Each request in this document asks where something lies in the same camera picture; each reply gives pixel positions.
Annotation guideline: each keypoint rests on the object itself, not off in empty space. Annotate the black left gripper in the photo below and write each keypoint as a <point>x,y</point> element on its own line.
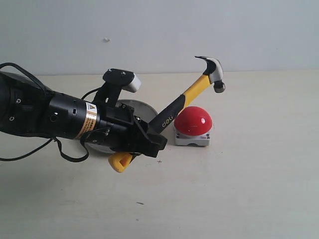
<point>115,126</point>

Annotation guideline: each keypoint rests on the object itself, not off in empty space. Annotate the yellow black claw hammer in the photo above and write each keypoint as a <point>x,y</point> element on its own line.
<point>212,76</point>

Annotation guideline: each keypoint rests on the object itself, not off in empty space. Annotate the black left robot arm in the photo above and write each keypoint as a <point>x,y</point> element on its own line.
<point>29,109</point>

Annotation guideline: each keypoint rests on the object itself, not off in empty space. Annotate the red dome push button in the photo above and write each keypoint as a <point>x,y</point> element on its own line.
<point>192,127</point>

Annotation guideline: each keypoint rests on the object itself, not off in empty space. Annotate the round steel plate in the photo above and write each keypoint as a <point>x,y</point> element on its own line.
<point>141,109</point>

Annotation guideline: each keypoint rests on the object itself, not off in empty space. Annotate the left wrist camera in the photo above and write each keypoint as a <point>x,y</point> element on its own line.
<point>116,80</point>

